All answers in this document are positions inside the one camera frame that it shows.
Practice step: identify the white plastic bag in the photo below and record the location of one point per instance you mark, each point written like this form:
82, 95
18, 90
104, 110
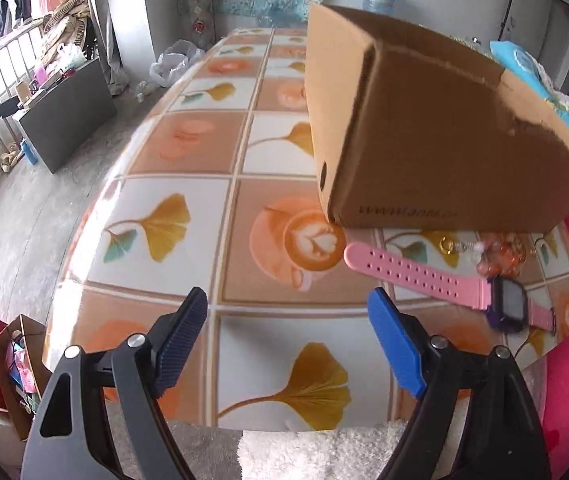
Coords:
174, 62

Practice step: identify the blue cartoon pillow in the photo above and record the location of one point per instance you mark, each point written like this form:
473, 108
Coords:
527, 68

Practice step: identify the dark grey cabinet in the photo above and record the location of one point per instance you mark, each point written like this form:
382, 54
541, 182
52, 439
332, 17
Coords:
67, 115

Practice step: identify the pink purple smart watch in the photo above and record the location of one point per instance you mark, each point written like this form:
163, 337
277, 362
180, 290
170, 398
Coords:
504, 302

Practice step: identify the brown paper bag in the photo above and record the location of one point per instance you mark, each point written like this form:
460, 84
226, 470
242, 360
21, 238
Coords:
23, 377

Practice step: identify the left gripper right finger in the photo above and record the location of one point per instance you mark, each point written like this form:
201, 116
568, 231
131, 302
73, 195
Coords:
502, 435

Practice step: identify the tiled pattern tablecloth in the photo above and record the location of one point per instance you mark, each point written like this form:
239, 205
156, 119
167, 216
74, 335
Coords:
217, 190

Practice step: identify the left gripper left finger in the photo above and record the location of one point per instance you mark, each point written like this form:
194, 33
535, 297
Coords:
71, 436

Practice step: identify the brown cardboard box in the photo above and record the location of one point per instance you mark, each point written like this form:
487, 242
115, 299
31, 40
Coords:
412, 129

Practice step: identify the rolled patterned mat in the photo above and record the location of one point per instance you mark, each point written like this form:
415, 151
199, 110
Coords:
199, 22

